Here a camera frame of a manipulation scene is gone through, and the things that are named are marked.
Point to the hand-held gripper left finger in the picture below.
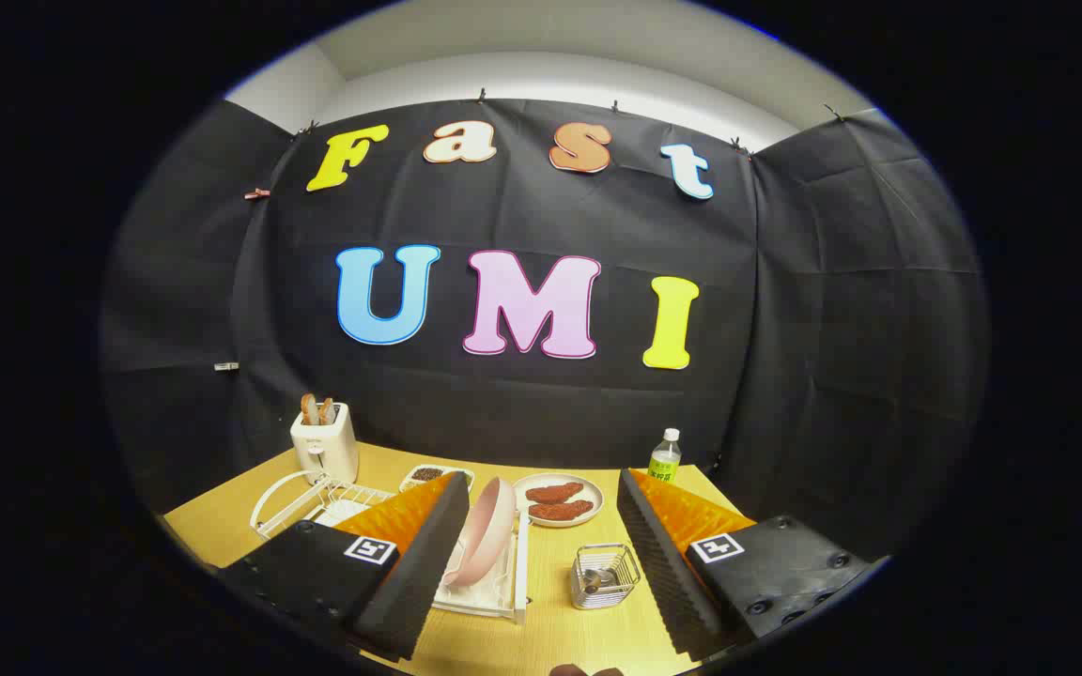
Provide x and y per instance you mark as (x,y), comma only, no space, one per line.
(419,573)

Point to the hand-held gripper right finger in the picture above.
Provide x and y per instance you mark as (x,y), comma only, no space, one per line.
(663,573)

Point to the pink plate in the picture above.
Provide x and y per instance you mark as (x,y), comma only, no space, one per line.
(485,535)

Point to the white divided condiment dish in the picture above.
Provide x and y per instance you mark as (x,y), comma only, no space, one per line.
(424,476)

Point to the white round plate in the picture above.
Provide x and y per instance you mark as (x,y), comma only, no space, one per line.
(541,516)

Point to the green label drink bottle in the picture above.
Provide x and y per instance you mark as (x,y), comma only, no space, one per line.
(664,462)

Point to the red-brown meat piece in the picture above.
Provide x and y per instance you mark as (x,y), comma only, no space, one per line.
(562,511)
(555,493)

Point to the white toaster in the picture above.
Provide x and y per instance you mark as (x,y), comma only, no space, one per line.
(325,451)

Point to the toasted bread slice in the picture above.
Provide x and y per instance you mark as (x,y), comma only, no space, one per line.
(327,411)
(309,409)

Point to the black backdrop cloth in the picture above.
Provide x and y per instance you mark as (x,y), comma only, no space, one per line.
(785,329)

